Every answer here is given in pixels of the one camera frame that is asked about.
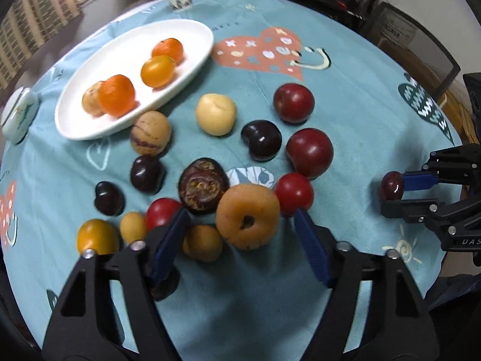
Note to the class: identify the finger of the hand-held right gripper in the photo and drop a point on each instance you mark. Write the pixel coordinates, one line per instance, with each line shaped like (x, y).
(406, 208)
(417, 181)

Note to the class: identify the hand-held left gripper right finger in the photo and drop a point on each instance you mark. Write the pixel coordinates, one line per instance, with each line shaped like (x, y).
(312, 248)

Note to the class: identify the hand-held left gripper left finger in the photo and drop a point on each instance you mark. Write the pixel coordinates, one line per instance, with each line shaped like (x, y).
(171, 246)

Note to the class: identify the small dark red cherry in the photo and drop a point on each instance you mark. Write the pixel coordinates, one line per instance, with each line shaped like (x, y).
(392, 186)

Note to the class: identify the red cherry tomato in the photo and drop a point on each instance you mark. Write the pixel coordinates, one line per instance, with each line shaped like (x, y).
(294, 194)
(161, 212)

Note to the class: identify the small yellow loquat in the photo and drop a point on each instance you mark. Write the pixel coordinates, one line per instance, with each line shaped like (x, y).
(132, 227)

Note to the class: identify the dark purple round fruit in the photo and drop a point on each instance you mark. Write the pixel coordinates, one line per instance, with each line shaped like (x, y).
(167, 289)

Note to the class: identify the dark brown mangosteen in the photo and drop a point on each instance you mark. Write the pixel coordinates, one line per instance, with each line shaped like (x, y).
(203, 186)

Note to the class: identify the orange-brown pear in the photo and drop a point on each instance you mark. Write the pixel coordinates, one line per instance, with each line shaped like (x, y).
(248, 217)

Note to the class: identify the dark red plum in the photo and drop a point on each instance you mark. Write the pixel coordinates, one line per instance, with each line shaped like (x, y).
(310, 153)
(294, 103)

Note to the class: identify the dark purple heart-shaped cherry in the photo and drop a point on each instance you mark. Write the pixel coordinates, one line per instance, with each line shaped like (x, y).
(147, 173)
(109, 198)
(261, 140)

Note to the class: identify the pale yellow round fruit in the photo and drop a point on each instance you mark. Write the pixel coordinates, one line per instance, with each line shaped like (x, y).
(216, 114)

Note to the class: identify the white plate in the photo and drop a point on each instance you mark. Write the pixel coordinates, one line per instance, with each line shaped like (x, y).
(124, 49)

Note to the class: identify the orange apricot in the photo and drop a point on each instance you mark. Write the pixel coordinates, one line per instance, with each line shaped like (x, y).
(202, 243)

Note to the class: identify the dark blue clothing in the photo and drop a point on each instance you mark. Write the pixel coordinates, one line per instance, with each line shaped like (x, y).
(451, 289)

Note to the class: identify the yellow tomato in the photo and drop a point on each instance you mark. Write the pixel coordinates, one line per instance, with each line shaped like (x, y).
(97, 237)

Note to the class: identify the blue printed tablecloth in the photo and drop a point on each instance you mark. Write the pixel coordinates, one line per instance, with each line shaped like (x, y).
(357, 120)

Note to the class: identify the striped tan melon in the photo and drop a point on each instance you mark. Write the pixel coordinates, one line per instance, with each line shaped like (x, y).
(151, 133)

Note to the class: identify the black mesh chair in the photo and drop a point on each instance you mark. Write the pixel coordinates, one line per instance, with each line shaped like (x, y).
(417, 41)

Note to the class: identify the orange tangerine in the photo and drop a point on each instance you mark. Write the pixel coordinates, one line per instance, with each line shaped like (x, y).
(168, 50)
(117, 96)

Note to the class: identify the tan round fruit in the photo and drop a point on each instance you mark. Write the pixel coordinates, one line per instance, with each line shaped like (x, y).
(90, 99)

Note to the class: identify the yellow-orange tomato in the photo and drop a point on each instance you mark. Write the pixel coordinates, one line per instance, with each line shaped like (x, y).
(158, 71)

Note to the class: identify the white ceramic lidded jar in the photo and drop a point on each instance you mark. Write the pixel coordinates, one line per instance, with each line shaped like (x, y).
(17, 114)

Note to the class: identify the checked striped curtain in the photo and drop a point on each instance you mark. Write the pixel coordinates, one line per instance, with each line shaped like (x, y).
(34, 26)

